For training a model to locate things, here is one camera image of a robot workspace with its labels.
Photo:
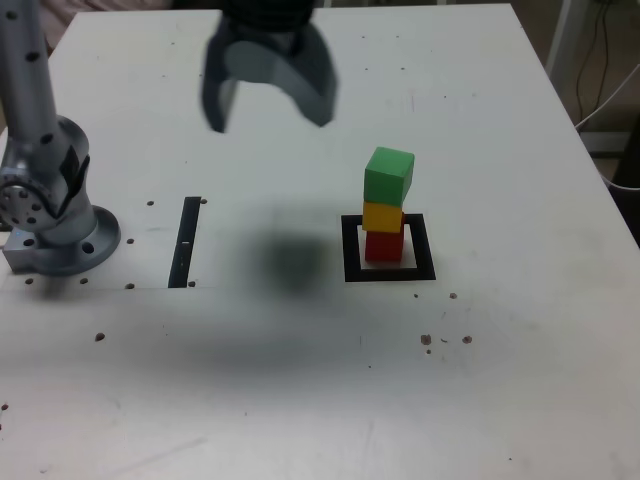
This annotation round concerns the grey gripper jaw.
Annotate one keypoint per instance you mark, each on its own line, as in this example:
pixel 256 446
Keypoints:
pixel 215 95
pixel 310 85

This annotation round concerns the green cube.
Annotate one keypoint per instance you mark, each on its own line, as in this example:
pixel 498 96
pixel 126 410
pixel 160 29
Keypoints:
pixel 385 182

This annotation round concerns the yellow cube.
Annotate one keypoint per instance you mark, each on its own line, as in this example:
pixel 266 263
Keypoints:
pixel 382 217

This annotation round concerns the red cube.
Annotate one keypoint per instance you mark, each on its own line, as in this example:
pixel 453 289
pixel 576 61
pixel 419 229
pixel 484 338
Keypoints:
pixel 383 247

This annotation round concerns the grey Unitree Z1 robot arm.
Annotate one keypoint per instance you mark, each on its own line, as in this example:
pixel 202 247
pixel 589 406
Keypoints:
pixel 30 100

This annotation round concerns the black tape square outline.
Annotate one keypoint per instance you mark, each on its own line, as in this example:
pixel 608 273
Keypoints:
pixel 387 276

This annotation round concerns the black tape strip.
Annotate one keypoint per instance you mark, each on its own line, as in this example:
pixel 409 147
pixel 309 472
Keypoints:
pixel 187 220

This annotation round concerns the white furniture post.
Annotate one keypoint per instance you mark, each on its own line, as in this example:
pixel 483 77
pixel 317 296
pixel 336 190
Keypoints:
pixel 560 40

